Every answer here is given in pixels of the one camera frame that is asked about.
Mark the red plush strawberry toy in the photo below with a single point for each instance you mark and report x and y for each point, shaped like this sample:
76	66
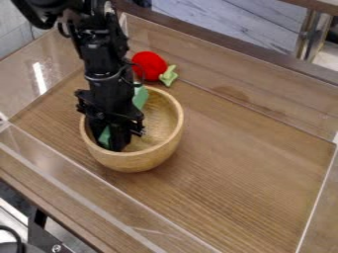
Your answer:
151	68

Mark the metal table leg background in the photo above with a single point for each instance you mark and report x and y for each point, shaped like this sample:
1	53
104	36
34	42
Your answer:
312	33

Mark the black clamp under table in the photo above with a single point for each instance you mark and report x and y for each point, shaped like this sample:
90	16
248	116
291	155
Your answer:
38	242

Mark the green rectangular stick block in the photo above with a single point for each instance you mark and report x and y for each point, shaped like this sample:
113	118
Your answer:
138	101

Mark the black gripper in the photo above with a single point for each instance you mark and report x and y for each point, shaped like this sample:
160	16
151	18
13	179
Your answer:
105	103

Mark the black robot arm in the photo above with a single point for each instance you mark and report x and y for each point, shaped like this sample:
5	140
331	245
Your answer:
89	23

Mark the brown wooden bowl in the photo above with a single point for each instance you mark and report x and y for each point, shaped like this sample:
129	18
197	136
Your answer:
147	151

